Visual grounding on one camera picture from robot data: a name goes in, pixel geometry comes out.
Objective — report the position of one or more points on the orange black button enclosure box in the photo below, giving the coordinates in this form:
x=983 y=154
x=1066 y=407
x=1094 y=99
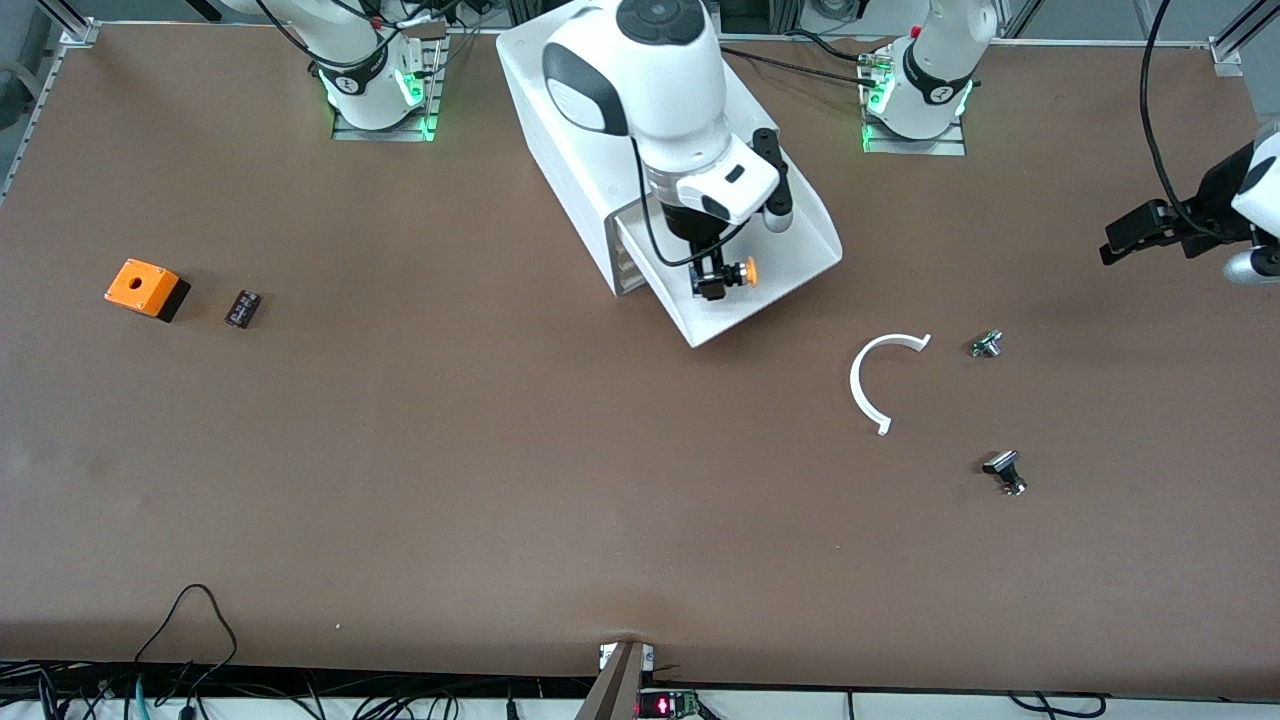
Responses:
x=140 y=285

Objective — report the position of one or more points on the white post bracket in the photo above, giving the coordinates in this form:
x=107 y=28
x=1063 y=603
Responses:
x=606 y=655

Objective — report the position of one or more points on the dark equipment box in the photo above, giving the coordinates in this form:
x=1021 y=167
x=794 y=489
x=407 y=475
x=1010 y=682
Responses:
x=760 y=15

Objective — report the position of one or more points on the aluminium table edge rail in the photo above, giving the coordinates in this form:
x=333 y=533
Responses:
x=41 y=100

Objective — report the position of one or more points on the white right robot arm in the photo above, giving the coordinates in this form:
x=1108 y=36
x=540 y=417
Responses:
x=640 y=80

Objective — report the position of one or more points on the dark brown contact block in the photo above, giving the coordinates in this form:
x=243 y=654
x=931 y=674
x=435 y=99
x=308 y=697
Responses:
x=243 y=308

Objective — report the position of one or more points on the white drawer cabinet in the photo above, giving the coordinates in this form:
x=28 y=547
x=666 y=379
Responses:
x=560 y=170

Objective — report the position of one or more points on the orange mushroom push button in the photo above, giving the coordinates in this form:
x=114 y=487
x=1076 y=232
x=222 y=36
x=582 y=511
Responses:
x=749 y=271

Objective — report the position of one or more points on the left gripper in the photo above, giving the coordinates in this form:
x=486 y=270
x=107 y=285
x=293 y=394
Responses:
x=1212 y=206

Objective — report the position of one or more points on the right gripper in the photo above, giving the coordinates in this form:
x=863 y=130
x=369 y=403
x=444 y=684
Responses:
x=687 y=223

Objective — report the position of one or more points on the circuit board with red display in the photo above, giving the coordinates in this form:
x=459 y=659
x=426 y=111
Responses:
x=662 y=706

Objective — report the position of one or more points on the black metal push-button part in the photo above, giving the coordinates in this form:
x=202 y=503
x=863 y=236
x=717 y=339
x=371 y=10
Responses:
x=1003 y=465

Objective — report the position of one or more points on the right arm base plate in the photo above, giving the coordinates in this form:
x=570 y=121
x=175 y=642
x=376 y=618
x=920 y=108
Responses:
x=385 y=134

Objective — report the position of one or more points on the aluminium frame corner profile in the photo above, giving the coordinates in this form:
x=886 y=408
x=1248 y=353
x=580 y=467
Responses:
x=1235 y=45
x=70 y=22

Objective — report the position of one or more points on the brown camera post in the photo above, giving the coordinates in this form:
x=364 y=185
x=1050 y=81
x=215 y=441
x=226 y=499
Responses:
x=615 y=690

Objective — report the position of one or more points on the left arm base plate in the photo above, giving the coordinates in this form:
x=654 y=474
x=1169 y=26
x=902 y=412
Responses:
x=940 y=148

